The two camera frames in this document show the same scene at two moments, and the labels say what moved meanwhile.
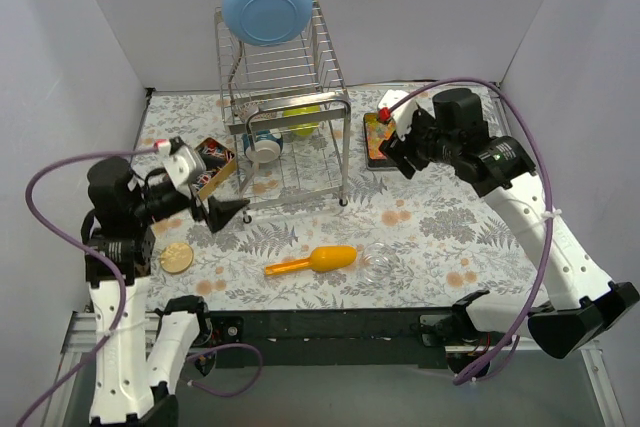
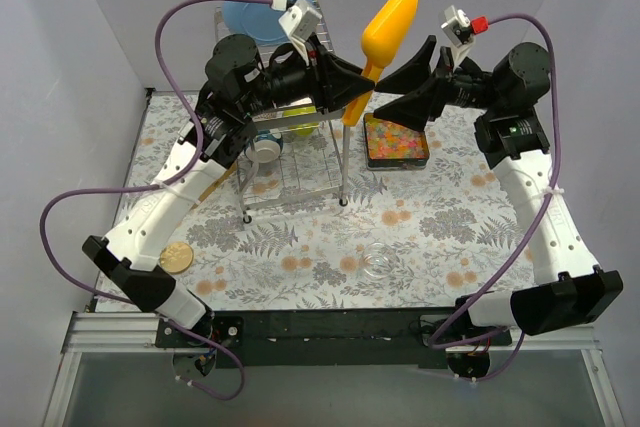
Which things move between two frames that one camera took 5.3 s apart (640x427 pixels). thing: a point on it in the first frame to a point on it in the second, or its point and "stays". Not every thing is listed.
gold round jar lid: [177, 257] stays
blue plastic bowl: [267, 6] stays
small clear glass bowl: [378, 262] stays
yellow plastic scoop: [321, 258] to [385, 38]
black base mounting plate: [370, 339] stays
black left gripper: [201, 210] to [319, 79]
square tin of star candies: [376, 133] stays
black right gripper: [407, 148] to [443, 81]
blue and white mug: [268, 145] stays
